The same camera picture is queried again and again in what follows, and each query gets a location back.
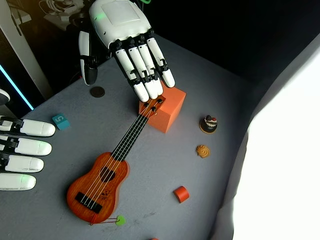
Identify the small wooden ukulele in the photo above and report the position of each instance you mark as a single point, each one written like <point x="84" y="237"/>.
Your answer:
<point x="92" y="190"/>

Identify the toy chocolate cake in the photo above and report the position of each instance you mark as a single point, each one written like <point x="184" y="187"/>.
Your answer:
<point x="208" y="125"/>

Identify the toy swirl cookie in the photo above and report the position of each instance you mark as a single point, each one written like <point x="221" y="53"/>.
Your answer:
<point x="203" y="151"/>

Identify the teal number five block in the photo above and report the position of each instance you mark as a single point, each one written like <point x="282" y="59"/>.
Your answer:
<point x="60" y="122"/>

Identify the white upright panel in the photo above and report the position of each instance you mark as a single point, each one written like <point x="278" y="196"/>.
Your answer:
<point x="25" y="57"/>

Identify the grey table cloth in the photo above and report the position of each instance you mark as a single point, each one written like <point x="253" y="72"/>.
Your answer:
<point x="175" y="165"/>

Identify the cyan light strip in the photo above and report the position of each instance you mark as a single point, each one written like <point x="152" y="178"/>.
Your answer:
<point x="17" y="87"/>

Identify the green heart-shaped tag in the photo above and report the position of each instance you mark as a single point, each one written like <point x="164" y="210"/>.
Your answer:
<point x="120" y="220"/>

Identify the red cylinder block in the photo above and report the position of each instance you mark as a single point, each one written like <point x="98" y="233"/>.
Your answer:
<point x="181" y="194"/>

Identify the orange rectangular block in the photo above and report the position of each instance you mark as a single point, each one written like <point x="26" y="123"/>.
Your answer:
<point x="172" y="107"/>

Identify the dark brown round disc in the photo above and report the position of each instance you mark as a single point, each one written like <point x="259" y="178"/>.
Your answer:
<point x="97" y="92"/>

